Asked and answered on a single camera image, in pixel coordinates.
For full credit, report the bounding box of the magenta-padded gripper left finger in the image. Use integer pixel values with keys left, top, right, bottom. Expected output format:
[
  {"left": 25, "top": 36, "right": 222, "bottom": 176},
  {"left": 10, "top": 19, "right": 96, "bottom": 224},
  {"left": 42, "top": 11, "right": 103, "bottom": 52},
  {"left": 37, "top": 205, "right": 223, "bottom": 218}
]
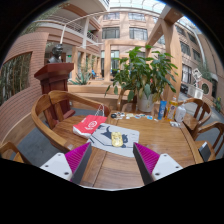
[{"left": 40, "top": 142, "right": 93, "bottom": 185}]

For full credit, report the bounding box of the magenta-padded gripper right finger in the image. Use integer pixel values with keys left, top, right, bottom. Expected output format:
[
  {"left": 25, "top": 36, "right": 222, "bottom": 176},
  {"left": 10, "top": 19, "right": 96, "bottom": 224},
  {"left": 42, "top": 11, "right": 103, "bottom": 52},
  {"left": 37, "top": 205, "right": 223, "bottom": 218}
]
[{"left": 133, "top": 142, "right": 184, "bottom": 185}]

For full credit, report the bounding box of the white mouse pad, dark print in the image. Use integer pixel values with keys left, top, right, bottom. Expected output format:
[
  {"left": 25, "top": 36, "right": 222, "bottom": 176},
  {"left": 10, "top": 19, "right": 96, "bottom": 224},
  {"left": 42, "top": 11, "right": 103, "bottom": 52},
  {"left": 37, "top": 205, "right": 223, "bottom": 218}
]
[{"left": 87, "top": 122, "right": 140, "bottom": 158}]

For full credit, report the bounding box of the black flat box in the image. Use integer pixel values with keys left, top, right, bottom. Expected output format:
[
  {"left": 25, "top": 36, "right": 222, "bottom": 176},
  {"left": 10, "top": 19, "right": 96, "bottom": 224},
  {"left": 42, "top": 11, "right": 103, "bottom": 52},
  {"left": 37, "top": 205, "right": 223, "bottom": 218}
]
[{"left": 198, "top": 141, "right": 213, "bottom": 163}]

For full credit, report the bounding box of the red paper bag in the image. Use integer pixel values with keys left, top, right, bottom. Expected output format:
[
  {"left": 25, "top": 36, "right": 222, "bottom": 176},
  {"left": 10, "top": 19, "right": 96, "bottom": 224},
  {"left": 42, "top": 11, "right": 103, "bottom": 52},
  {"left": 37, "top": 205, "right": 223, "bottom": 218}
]
[{"left": 72, "top": 104, "right": 108, "bottom": 139}]

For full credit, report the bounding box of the wooden armchair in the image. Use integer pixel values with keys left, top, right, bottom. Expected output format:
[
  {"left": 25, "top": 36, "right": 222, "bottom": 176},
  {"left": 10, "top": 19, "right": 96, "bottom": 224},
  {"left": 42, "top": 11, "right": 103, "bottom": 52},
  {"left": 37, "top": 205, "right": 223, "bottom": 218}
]
[
  {"left": 191, "top": 121, "right": 224, "bottom": 161},
  {"left": 30, "top": 89, "right": 111, "bottom": 153},
  {"left": 0, "top": 141, "right": 33, "bottom": 165},
  {"left": 178, "top": 97, "right": 213, "bottom": 133},
  {"left": 116, "top": 88, "right": 139, "bottom": 114}
]

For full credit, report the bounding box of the white pump bottle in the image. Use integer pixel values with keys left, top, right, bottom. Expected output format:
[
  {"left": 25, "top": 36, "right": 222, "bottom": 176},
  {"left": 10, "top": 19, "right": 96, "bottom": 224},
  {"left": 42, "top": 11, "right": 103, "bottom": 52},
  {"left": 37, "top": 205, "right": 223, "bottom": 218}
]
[{"left": 174, "top": 101, "right": 188, "bottom": 123}]

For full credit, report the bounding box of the blue squeeze tube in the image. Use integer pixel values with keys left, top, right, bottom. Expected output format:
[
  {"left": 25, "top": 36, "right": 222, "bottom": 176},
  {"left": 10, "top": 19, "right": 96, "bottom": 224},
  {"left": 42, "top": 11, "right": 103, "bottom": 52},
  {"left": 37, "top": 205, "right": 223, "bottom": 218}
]
[{"left": 157, "top": 100, "right": 168, "bottom": 121}]

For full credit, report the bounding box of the white outdoor sculpture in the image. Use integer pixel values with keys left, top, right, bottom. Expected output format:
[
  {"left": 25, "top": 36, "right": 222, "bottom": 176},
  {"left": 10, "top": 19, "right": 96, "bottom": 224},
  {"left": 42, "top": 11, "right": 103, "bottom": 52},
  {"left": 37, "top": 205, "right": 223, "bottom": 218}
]
[{"left": 186, "top": 68, "right": 204, "bottom": 99}]

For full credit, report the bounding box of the green potted plant, white pot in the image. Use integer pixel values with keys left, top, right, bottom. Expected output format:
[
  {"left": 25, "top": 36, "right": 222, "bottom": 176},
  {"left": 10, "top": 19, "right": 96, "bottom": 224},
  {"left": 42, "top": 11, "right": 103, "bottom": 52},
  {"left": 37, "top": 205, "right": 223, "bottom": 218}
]
[{"left": 104, "top": 44, "right": 179, "bottom": 113}]

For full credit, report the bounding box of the dark bust statue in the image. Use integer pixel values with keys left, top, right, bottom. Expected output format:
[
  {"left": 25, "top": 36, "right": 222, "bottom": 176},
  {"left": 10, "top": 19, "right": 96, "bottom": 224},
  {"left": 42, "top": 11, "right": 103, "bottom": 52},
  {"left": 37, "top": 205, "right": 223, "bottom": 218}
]
[{"left": 47, "top": 43, "right": 64, "bottom": 64}]

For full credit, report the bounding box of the dark red wooden pedestal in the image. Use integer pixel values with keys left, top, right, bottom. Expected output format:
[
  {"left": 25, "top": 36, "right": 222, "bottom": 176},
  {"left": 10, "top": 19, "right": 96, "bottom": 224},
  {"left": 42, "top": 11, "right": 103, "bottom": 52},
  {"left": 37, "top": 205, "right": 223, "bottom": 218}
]
[{"left": 33, "top": 62, "right": 76, "bottom": 129}]

